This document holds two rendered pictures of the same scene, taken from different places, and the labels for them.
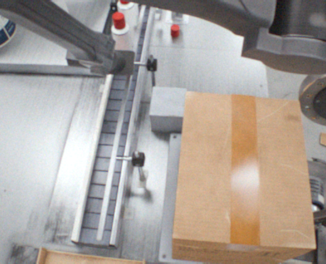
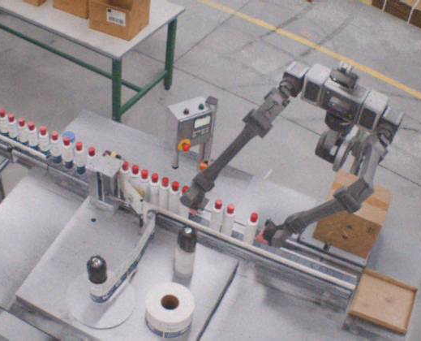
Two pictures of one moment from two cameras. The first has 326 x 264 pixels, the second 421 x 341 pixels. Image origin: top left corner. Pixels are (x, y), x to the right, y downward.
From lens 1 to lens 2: 2.49 m
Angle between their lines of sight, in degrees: 46
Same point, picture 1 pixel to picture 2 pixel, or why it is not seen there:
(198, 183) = (365, 212)
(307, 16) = (381, 147)
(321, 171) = not seen: hidden behind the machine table
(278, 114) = (343, 178)
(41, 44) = (201, 287)
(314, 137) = not seen: hidden behind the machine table
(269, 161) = not seen: hidden behind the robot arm
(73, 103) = (257, 283)
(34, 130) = (271, 308)
